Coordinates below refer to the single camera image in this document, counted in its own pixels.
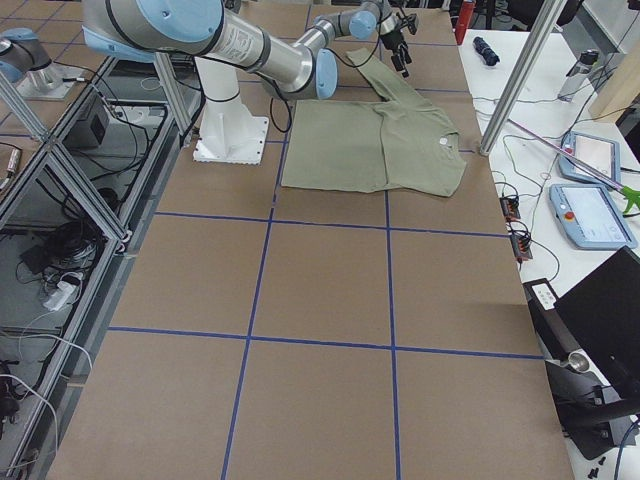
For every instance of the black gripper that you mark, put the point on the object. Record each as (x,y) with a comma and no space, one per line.
(391,38)

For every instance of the red cylinder bottle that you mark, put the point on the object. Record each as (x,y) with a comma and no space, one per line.
(463,21)

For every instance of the white power strip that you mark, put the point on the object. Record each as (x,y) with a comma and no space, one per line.
(60,296)

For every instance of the folded dark blue umbrella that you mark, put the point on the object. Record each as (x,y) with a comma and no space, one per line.
(484,50)

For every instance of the aluminium side frame rail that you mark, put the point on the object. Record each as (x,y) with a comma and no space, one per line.
(76,210)

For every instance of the far blue teach pendant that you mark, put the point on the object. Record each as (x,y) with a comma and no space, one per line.
(599,153)

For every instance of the near blue teach pendant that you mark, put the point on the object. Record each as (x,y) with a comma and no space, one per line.
(589,217)

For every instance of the grey water bottle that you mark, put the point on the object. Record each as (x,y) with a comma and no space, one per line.
(577,75)

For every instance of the orange circuit board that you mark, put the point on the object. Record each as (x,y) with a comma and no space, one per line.
(510,208)

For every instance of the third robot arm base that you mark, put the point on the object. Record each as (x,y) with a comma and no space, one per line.
(27,65)

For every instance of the aluminium frame post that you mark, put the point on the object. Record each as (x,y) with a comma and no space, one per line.
(536,40)

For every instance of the olive green long-sleeve shirt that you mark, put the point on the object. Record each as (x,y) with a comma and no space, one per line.
(366,147)

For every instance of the blue teach pendant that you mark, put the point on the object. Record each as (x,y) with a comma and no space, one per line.
(599,153)
(589,217)

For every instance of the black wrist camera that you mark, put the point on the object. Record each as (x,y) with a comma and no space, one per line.
(407,22)

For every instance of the black monitor on stand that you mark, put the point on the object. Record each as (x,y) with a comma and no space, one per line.
(591,335)

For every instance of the metal reacher grabber stick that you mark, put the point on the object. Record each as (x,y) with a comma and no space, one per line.
(631,195)

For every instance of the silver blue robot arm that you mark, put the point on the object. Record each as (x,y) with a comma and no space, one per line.
(305,69)

